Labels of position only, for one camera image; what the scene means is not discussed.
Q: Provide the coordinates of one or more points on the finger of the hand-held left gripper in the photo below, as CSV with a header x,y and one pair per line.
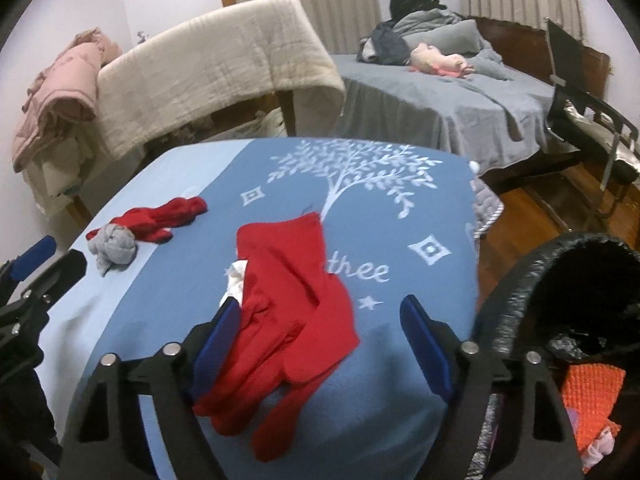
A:
x,y
60,272
35,257

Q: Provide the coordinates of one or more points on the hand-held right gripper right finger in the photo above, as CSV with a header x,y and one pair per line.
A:
x,y
427,345

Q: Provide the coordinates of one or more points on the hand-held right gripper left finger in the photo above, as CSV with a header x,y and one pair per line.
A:
x,y
215,355

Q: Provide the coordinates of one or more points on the greyish white tissue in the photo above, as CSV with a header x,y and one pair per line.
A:
x,y
115,245

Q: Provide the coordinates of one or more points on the white cloth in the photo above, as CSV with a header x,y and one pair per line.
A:
x,y
237,285

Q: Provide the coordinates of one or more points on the red glove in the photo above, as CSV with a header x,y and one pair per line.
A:
x,y
295,310
165,215

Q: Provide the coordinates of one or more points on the trash bin with black liner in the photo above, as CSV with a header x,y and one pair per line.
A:
x,y
525,280

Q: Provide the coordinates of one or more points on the orange cloth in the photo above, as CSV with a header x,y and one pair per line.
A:
x,y
592,395

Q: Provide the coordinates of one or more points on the pale pink tissue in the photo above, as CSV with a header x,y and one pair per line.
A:
x,y
600,452

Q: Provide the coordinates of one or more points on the pale cream sheet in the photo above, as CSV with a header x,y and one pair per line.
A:
x,y
55,175

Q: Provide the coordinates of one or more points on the blue tree print tablecloth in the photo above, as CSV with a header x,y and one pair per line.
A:
x,y
165,285

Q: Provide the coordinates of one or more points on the grey quilted mat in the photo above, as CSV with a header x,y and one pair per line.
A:
x,y
485,205

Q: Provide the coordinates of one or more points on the pink jacket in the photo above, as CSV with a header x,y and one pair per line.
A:
x,y
60,95

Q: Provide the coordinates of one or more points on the grey bed sheet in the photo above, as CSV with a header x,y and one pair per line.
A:
x,y
425,110

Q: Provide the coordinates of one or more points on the beige quilt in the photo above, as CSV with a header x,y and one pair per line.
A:
x,y
215,60

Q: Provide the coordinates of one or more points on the silver cushion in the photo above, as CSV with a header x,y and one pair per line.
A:
x,y
595,130

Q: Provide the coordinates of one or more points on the pink plush toy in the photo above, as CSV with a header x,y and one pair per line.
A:
x,y
435,60

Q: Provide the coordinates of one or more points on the dark grey garment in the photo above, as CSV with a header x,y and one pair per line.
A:
x,y
387,45

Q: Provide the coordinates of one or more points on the grey duvet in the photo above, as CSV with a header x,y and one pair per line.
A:
x,y
450,35

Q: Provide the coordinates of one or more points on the black metal chair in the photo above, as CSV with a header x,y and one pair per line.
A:
x,y
565,55

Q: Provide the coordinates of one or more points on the black hanging garment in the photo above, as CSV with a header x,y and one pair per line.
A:
x,y
412,0

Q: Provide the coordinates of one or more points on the dark wooden bed frame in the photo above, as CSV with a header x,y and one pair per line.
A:
x,y
525,45

